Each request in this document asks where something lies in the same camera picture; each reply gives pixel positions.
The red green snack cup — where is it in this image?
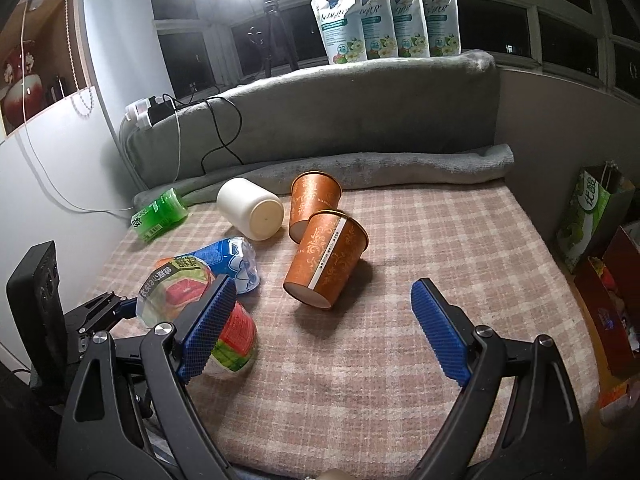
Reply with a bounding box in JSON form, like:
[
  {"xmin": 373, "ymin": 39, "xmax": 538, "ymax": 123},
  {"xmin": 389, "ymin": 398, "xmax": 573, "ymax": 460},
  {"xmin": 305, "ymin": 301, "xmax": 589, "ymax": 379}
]
[{"xmin": 136, "ymin": 256, "xmax": 258, "ymax": 377}]

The white plastic cup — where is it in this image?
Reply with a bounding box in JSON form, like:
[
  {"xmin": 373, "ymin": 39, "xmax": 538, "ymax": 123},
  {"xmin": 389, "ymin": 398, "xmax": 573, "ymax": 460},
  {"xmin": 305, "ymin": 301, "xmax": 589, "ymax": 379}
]
[{"xmin": 216, "ymin": 178, "xmax": 284, "ymax": 240}]

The front orange paper cup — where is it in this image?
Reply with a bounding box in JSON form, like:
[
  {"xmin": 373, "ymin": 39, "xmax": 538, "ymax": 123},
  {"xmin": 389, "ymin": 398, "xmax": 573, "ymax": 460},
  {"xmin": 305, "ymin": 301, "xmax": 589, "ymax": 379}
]
[{"xmin": 283, "ymin": 209, "xmax": 369, "ymax": 310}]

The orange paper cup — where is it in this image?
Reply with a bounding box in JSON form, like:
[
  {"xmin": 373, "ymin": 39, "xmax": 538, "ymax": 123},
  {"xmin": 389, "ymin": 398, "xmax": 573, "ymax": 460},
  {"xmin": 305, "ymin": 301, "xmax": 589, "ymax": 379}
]
[
  {"xmin": 288, "ymin": 170, "xmax": 342, "ymax": 244},
  {"xmin": 283, "ymin": 209, "xmax": 369, "ymax": 310}
]

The rear orange paper cup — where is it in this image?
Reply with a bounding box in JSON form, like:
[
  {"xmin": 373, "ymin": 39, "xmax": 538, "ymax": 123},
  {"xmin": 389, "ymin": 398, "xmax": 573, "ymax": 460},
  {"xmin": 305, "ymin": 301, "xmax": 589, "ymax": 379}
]
[{"xmin": 288, "ymin": 170, "xmax": 342, "ymax": 244}]

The red gift bag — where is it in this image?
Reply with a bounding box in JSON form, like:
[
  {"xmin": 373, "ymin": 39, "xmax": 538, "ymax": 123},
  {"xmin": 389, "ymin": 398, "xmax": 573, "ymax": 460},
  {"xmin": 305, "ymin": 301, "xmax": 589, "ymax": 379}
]
[{"xmin": 574, "ymin": 226, "xmax": 639, "ymax": 377}]

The plaid pink blanket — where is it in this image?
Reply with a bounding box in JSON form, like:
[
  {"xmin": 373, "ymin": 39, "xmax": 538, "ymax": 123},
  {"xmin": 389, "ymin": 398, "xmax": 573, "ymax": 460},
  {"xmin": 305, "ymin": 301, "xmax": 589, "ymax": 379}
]
[{"xmin": 86, "ymin": 181, "xmax": 601, "ymax": 479}]

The blue white packet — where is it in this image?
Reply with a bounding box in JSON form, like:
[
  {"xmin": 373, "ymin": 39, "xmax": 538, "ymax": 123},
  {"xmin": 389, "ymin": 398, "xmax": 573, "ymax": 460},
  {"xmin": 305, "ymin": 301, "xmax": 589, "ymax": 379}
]
[{"xmin": 190, "ymin": 236, "xmax": 260, "ymax": 295}]

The green plastic bottle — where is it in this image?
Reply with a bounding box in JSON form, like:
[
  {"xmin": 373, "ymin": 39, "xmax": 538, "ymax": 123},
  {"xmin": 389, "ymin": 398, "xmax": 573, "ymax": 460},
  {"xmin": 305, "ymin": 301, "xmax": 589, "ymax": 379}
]
[{"xmin": 130, "ymin": 188, "xmax": 189, "ymax": 243}]

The green white paper bag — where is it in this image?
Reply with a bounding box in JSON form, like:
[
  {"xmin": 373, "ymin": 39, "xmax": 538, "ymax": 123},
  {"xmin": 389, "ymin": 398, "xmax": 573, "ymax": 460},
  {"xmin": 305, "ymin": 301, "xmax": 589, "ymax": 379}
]
[{"xmin": 556, "ymin": 160, "xmax": 636, "ymax": 273}]

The rolled grey blanket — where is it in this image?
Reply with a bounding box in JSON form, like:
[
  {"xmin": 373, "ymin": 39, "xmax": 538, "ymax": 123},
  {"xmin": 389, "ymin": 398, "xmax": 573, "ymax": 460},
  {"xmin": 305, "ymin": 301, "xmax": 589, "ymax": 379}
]
[{"xmin": 134, "ymin": 144, "xmax": 514, "ymax": 209}]

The white power strip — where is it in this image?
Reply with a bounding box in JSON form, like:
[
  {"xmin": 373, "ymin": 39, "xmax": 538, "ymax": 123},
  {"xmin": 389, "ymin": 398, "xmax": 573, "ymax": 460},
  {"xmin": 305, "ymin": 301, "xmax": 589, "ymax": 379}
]
[{"xmin": 125, "ymin": 96, "xmax": 175, "ymax": 130}]

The grey sofa backrest cushion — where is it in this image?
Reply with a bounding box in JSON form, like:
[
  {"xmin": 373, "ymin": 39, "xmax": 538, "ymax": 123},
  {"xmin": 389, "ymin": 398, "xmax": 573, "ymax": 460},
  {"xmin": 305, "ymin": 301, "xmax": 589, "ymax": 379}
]
[{"xmin": 119, "ymin": 51, "xmax": 500, "ymax": 188}]

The red white apple ornament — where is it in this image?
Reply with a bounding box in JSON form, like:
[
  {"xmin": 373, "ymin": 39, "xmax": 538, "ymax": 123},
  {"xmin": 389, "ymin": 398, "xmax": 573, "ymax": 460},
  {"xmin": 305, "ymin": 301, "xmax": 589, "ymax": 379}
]
[{"xmin": 1, "ymin": 40, "xmax": 43, "ymax": 128}]

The refill pouch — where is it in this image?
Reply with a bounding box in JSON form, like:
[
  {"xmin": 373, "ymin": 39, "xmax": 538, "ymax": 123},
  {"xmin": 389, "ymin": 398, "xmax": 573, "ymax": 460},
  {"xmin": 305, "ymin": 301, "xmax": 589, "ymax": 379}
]
[
  {"xmin": 311, "ymin": 0, "xmax": 367, "ymax": 65},
  {"xmin": 390, "ymin": 0, "xmax": 430, "ymax": 58},
  {"xmin": 423, "ymin": 0, "xmax": 461, "ymax": 58},
  {"xmin": 359, "ymin": 0, "xmax": 398, "ymax": 60}
]

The black device on mount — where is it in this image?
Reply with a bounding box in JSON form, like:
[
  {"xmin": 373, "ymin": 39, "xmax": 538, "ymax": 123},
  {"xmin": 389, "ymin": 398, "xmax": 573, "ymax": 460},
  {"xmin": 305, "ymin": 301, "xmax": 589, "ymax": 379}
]
[{"xmin": 6, "ymin": 240, "xmax": 68, "ymax": 405}]

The black power cable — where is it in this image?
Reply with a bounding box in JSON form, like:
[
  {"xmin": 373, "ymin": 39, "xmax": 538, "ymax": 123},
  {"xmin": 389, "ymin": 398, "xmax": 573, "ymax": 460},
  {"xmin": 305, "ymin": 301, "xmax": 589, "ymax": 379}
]
[{"xmin": 160, "ymin": 92, "xmax": 245, "ymax": 175}]

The wooden wall shelf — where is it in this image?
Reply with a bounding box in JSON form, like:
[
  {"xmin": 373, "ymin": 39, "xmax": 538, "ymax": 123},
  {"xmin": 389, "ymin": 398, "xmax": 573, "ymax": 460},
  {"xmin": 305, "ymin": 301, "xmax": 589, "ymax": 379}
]
[{"xmin": 1, "ymin": 0, "xmax": 94, "ymax": 138}]

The white charging cable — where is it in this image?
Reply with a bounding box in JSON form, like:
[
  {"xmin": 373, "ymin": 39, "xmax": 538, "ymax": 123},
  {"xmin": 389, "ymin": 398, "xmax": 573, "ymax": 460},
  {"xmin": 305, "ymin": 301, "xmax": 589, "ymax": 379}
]
[{"xmin": 18, "ymin": 0, "xmax": 184, "ymax": 221}]

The black camera tripod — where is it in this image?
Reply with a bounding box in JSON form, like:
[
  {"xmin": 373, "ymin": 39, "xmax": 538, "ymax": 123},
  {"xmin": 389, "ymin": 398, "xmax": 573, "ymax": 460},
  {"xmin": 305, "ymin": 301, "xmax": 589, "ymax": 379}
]
[{"xmin": 247, "ymin": 0, "xmax": 299, "ymax": 78}]

